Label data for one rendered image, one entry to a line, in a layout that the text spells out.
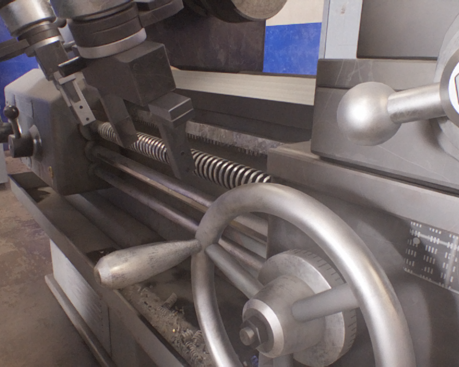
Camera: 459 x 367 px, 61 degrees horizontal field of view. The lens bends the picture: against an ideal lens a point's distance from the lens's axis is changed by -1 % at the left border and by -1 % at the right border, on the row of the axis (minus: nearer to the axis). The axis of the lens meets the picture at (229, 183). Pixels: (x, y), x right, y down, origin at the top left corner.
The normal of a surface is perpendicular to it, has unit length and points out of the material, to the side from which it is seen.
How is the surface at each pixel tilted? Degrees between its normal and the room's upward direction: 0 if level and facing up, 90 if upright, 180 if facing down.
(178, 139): 123
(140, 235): 0
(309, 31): 90
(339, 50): 90
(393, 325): 64
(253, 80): 36
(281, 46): 90
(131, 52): 25
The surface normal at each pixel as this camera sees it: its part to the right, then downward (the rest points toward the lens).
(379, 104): 0.00, -0.07
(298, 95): -0.43, -0.68
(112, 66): -0.71, 0.54
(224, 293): 0.04, -0.95
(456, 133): -0.77, 0.16
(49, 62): 0.42, 0.17
